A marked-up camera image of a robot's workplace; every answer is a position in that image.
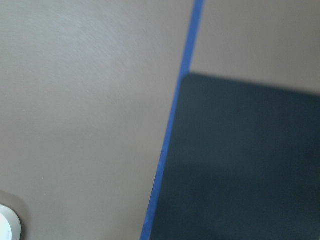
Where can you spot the black mouse pad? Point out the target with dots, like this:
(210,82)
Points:
(243,163)

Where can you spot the white desk lamp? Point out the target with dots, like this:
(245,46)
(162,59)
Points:
(10,224)

